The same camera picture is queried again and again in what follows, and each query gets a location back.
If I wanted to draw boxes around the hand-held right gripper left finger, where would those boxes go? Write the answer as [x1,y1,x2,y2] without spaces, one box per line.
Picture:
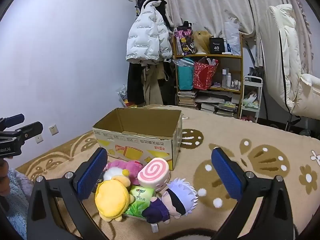
[27,147,108,240]

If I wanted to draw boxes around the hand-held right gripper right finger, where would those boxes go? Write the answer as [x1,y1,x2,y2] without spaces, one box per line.
[211,147,293,240]

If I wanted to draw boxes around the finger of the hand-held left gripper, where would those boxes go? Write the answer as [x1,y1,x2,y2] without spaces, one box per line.
[10,121,44,146]
[0,114,25,131]

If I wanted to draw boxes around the white plush with yellow pompom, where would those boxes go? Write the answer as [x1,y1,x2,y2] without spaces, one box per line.
[103,167,130,183]

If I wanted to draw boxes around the yellow plush toy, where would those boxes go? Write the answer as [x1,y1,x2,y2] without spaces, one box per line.
[94,176,135,222]

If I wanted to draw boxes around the printed cardboard box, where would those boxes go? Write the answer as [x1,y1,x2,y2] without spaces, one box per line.
[92,107,183,171]

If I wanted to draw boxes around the white-haired plush doll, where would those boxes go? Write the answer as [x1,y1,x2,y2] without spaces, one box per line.
[141,178,198,234]

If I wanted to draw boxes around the green carton box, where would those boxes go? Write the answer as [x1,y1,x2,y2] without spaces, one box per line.
[122,185,156,221]

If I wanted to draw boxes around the person's left forearm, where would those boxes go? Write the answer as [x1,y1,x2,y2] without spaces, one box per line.
[0,167,34,238]

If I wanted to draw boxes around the black packet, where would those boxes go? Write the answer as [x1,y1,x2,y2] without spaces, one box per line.
[94,171,109,193]

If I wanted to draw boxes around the pink fluffy plush toy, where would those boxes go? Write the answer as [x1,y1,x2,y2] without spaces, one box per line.
[106,159,144,186]

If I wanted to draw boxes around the pink swirl roll cushion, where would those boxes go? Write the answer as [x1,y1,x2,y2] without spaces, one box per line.
[137,157,170,192]

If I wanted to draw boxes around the pile of papers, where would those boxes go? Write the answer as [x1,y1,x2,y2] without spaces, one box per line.
[197,92,240,117]

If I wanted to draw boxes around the pale plush in cart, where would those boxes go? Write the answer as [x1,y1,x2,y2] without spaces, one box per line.
[244,91,259,109]

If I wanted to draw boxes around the stack of books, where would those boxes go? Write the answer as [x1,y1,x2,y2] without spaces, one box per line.
[177,90,198,109]

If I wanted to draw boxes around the clear bag of toys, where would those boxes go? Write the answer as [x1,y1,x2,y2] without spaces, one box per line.
[117,85,137,108]

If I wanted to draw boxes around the white trolley cart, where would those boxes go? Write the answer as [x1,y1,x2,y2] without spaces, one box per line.
[240,76,263,123]

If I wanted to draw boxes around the black hanging garment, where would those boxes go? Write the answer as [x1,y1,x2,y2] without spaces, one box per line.
[160,60,178,105]
[127,61,148,106]

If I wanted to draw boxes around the red patterned bag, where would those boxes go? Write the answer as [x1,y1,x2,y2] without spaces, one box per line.
[193,57,218,90]

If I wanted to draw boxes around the teal bag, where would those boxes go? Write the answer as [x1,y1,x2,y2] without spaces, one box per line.
[177,59,195,90]

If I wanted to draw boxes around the beige hanging trousers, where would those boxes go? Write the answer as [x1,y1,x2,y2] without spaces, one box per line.
[140,64,167,106]

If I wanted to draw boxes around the wooden shelf unit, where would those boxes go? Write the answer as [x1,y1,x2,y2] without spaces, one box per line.
[173,34,244,119]

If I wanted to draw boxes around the white padded chair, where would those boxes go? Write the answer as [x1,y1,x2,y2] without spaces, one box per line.
[266,4,320,120]

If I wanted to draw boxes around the black box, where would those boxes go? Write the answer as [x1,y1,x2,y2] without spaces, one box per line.
[209,37,224,54]

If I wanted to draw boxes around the blonde wig head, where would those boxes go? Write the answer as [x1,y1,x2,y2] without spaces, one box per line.
[192,31,213,55]

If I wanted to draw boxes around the white plastic bag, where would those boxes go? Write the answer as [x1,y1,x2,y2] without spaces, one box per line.
[223,22,242,55]

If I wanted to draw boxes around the colourful printed bag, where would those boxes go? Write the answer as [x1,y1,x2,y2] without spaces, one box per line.
[174,21,197,56]

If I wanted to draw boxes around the white puffer jacket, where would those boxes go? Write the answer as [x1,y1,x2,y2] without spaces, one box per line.
[126,0,173,64]

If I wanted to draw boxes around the floral curtain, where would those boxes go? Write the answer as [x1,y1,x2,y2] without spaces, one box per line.
[160,0,315,68]

